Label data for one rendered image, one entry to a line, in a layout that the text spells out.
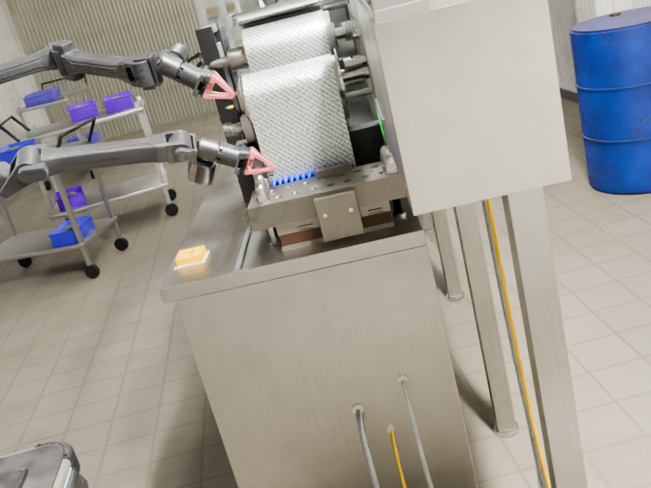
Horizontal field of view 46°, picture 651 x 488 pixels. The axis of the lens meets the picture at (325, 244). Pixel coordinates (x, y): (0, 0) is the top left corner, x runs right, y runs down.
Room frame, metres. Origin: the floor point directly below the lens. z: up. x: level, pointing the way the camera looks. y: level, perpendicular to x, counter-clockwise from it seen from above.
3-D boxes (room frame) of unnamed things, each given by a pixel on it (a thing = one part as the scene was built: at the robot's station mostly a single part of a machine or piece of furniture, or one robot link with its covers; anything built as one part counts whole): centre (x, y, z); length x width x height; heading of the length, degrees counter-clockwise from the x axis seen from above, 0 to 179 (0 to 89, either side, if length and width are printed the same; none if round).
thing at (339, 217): (1.79, -0.05, 0.96); 0.10 x 0.03 x 0.11; 85
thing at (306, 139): (2.00, -0.01, 1.11); 0.23 x 0.01 x 0.18; 85
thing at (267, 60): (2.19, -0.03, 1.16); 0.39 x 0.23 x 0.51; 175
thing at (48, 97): (8.56, 2.41, 0.50); 1.08 x 0.62 x 1.01; 3
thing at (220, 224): (3.01, -0.01, 0.88); 2.52 x 0.66 x 0.04; 175
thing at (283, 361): (3.01, -0.03, 0.43); 2.52 x 0.64 x 0.86; 175
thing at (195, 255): (1.93, 0.35, 0.91); 0.07 x 0.07 x 0.02; 85
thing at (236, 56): (2.33, 0.11, 1.33); 0.06 x 0.06 x 0.06; 85
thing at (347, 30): (2.30, -0.21, 1.33); 0.07 x 0.07 x 0.07; 85
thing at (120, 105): (6.01, 1.58, 0.50); 1.08 x 0.62 x 1.00; 92
